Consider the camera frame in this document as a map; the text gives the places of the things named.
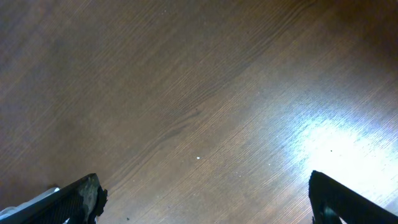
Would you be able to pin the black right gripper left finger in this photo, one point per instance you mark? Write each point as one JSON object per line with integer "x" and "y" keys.
{"x": 81, "y": 202}

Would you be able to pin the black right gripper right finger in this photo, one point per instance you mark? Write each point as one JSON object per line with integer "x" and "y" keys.
{"x": 332, "y": 202}

